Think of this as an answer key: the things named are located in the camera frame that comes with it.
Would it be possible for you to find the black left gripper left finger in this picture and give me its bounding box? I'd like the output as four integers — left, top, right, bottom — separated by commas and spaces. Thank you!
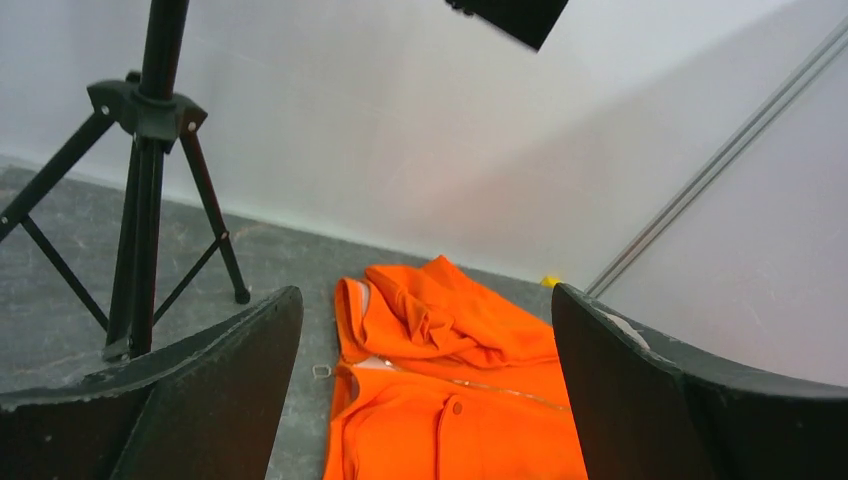
1, 286, 304, 479

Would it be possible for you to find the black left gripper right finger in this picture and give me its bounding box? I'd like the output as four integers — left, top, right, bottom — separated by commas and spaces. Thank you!
551, 284, 847, 479

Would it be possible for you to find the orange zip jacket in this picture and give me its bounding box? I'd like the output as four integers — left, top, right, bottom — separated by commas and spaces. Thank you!
323, 256, 587, 479

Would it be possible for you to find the yellow block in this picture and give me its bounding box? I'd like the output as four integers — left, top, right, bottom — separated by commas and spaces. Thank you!
540, 275, 561, 288

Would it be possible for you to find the black tripod music stand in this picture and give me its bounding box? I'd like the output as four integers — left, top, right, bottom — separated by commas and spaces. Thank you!
1, 1, 545, 362

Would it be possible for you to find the aluminium corner rail right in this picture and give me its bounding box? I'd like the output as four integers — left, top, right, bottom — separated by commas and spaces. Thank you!
585, 19, 847, 297

